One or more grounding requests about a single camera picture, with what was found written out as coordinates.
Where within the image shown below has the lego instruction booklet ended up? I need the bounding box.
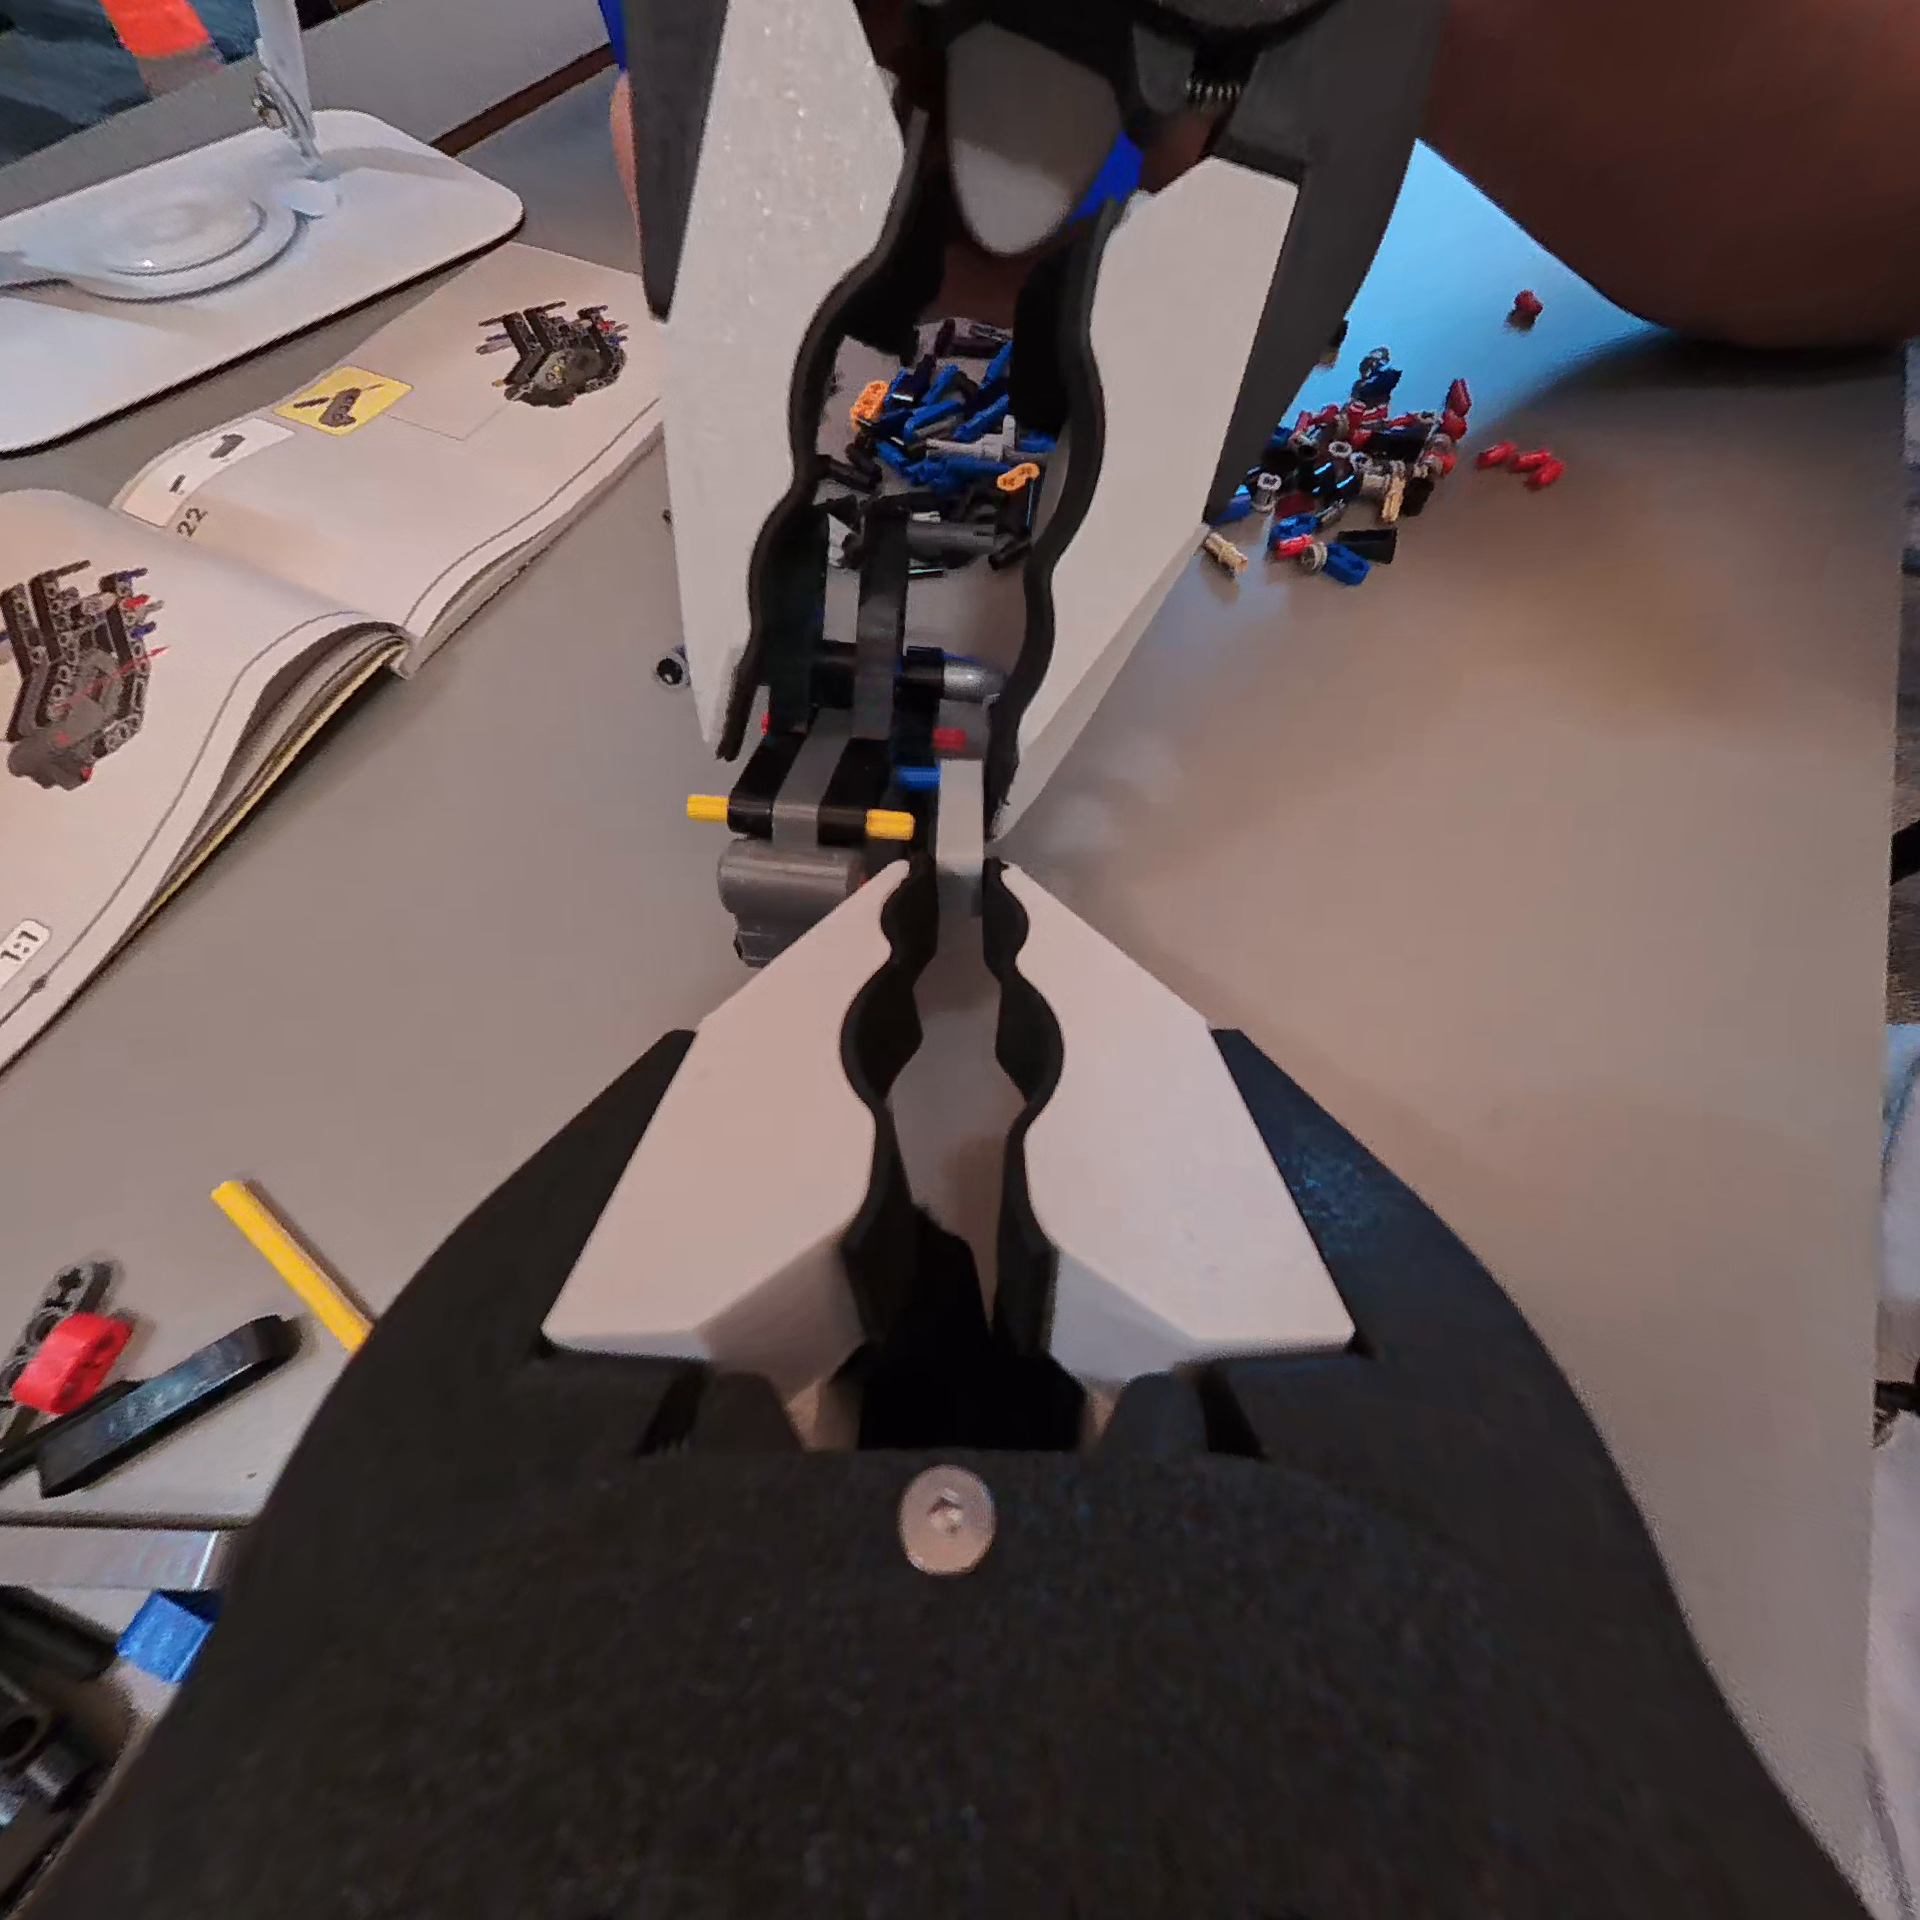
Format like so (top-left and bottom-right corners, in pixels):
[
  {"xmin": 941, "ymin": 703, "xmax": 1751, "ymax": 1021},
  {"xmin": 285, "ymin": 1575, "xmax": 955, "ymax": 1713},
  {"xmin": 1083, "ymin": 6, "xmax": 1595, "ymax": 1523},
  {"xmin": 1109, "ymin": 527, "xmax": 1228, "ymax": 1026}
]
[{"xmin": 0, "ymin": 248, "xmax": 669, "ymax": 1075}]

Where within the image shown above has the pile of small lego pieces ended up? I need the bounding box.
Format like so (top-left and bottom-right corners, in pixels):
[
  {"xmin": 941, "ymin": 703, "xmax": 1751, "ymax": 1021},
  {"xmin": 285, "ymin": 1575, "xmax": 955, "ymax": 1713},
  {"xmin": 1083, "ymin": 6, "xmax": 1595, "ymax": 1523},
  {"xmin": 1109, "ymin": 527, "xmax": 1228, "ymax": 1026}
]
[{"xmin": 822, "ymin": 286, "xmax": 1568, "ymax": 587}]

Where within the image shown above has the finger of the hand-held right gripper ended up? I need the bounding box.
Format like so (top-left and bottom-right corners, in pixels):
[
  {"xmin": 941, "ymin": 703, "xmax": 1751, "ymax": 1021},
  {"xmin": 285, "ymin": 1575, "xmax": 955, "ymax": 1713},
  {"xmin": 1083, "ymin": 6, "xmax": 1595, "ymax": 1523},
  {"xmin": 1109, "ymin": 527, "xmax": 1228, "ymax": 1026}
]
[
  {"xmin": 641, "ymin": 0, "xmax": 921, "ymax": 763},
  {"xmin": 982, "ymin": 152, "xmax": 1309, "ymax": 842}
]

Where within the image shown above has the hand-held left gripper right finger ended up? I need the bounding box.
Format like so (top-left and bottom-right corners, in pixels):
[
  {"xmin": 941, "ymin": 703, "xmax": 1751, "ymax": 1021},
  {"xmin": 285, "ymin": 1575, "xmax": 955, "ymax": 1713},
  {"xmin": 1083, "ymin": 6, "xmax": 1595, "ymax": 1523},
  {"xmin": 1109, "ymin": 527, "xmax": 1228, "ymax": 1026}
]
[{"xmin": 982, "ymin": 863, "xmax": 1356, "ymax": 1424}]

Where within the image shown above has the pile of large lego parts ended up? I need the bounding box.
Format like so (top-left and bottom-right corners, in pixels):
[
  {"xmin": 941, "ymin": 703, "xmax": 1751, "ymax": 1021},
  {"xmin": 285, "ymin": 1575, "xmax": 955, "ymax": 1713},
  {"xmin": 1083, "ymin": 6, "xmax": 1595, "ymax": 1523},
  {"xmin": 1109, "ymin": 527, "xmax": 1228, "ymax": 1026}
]
[{"xmin": 0, "ymin": 1257, "xmax": 227, "ymax": 1864}]

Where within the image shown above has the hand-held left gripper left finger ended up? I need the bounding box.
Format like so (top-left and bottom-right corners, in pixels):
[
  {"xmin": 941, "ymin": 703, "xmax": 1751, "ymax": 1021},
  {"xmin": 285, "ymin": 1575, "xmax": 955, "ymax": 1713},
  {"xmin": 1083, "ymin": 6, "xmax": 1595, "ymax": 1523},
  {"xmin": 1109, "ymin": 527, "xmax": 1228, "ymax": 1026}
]
[{"xmin": 543, "ymin": 857, "xmax": 921, "ymax": 1432}]

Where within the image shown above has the person's right forearm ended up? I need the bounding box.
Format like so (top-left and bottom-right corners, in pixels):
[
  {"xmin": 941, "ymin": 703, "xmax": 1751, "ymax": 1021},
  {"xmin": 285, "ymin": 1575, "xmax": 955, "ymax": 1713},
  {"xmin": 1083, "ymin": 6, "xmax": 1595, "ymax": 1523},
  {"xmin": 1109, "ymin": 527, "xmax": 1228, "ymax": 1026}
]
[{"xmin": 1411, "ymin": 0, "xmax": 1920, "ymax": 355}]

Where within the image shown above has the grey lego beam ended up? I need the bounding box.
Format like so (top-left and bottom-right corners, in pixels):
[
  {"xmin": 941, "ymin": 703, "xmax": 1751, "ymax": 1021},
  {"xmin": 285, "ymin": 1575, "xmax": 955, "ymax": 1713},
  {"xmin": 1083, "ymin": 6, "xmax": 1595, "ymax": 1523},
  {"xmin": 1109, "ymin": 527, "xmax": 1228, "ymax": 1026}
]
[{"xmin": 928, "ymin": 766, "xmax": 993, "ymax": 925}]

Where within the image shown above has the red lego piece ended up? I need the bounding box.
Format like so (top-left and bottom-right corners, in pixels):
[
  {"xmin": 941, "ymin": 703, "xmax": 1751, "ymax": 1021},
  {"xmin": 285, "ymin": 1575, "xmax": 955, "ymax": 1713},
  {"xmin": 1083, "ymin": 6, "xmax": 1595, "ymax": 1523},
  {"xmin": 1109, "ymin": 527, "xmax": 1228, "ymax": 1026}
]
[{"xmin": 15, "ymin": 1311, "xmax": 137, "ymax": 1416}]

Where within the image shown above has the partly built lego model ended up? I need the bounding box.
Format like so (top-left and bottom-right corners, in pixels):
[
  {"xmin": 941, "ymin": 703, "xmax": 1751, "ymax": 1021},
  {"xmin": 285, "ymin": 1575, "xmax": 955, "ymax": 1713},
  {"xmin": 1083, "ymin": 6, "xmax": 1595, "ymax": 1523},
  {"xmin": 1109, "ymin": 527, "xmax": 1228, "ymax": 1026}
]
[{"xmin": 688, "ymin": 503, "xmax": 1004, "ymax": 969}]

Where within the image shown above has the yellow lego axle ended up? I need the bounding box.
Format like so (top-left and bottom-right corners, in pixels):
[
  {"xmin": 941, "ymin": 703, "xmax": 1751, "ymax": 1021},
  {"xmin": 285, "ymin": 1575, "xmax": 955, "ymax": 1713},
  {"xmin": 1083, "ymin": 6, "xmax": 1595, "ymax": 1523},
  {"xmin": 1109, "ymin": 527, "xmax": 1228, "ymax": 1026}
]
[{"xmin": 209, "ymin": 1181, "xmax": 374, "ymax": 1355}]

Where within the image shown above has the long black lego beam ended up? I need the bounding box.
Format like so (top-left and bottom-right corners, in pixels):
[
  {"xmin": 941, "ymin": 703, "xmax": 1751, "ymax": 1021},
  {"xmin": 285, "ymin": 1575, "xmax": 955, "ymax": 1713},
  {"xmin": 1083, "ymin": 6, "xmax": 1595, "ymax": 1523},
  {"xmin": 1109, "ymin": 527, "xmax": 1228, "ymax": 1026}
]
[{"xmin": 31, "ymin": 1315, "xmax": 301, "ymax": 1501}]

